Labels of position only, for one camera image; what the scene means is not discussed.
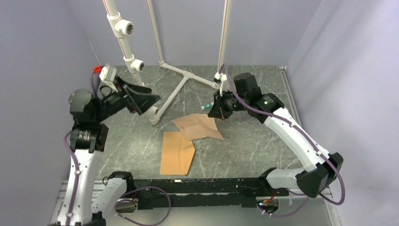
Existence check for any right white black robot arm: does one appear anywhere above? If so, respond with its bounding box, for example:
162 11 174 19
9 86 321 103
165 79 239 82
207 73 343 198

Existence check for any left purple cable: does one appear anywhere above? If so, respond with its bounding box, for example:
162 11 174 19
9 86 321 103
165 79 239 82
64 67 171 226

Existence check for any aluminium rail frame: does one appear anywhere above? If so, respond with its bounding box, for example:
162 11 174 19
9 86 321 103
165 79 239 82
49 65 342 226

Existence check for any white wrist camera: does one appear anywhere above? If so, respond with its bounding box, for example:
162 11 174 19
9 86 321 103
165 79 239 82
214 72 230 97
99 64 118 91

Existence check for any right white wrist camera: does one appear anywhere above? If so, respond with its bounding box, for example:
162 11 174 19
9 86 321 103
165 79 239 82
214 72 230 97

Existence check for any brown paper envelope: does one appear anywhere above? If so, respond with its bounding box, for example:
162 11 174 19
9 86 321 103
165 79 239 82
160 131 195 175

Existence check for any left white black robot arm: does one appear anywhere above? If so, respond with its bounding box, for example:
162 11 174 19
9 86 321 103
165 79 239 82
54 77 160 226

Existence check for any green white glue stick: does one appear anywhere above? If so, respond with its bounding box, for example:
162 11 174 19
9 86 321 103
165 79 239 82
200 102 214 110

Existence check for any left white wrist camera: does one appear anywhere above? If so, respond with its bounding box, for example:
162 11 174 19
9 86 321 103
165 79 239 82
99 64 118 91

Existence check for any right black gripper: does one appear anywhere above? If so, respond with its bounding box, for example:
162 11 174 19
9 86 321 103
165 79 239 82
208 88 248 120

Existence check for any brown paper letter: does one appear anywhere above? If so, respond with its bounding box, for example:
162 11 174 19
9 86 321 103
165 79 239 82
172 113 224 141

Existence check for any white PVC pipe frame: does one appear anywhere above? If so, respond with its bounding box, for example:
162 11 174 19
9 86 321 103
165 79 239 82
103 0 231 125

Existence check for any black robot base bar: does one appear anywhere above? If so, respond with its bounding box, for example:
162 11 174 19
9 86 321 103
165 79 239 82
107 171 289 210

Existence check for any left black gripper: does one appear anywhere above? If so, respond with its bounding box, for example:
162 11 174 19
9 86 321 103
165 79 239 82
93 75 160 123

